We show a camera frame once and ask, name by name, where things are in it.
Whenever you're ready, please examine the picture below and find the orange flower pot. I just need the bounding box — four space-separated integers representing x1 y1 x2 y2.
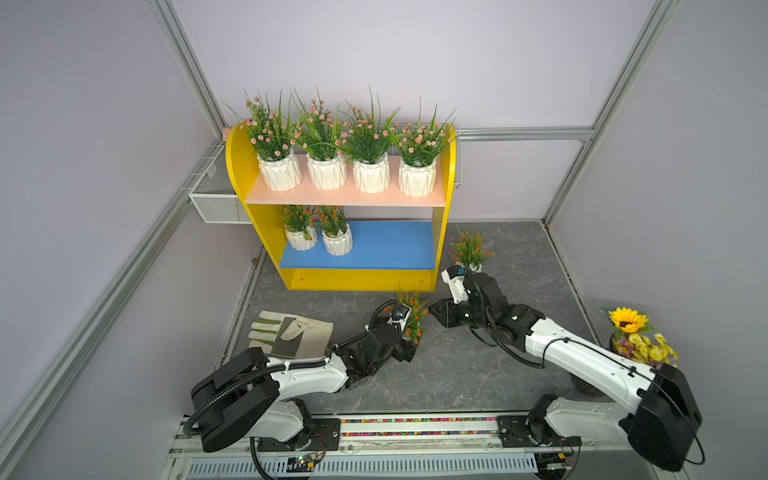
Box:
396 291 428 345
450 229 495 273
316 205 354 257
279 205 317 251

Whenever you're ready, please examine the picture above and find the pink flower pot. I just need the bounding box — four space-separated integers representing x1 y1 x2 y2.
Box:
294 91 347 191
227 92 302 192
339 90 399 194
389 108 455 198

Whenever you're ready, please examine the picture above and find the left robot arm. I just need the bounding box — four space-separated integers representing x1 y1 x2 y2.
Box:
182 297 426 453

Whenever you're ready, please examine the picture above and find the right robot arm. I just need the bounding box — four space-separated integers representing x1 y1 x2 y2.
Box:
429 265 702 472

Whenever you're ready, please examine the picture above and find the yellow rack with shelves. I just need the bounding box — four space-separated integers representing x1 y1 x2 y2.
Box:
226 126 457 292

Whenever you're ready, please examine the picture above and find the beige gardening glove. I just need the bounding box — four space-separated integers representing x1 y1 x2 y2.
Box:
248 310 334 360

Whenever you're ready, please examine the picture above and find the sunflower bouquet in basket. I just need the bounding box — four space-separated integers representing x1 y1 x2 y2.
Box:
600 307 680 368

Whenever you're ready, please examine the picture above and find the white mesh basket left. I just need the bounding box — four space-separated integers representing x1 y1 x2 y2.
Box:
180 140 250 225

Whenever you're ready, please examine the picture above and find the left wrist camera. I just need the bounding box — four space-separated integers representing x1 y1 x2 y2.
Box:
387 301 412 333

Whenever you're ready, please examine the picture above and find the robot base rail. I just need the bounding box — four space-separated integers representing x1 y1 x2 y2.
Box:
160 411 647 479

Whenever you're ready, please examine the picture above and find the white wire basket rear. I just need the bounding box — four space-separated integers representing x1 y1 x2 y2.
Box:
454 126 464 190

